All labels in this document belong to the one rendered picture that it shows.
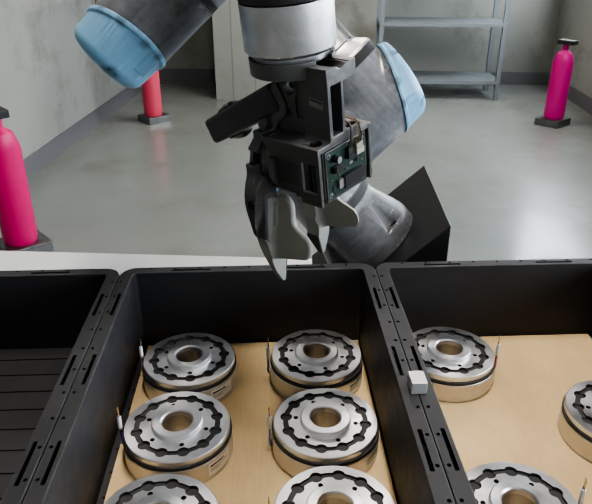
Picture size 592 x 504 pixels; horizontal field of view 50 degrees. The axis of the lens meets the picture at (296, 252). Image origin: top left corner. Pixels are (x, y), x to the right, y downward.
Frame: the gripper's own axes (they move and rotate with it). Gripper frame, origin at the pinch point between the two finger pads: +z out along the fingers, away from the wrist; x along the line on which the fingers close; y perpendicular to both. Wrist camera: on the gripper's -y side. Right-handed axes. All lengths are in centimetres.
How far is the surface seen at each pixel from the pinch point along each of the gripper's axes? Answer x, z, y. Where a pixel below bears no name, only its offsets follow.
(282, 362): -2.4, 13.9, -1.7
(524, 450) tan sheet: 5.2, 17.9, 23.1
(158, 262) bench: 19, 33, -58
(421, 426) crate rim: -7.3, 5.9, 19.2
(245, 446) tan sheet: -12.5, 15.3, 2.4
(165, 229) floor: 112, 118, -201
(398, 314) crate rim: 5.6, 7.8, 8.3
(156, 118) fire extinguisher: 233, 131, -369
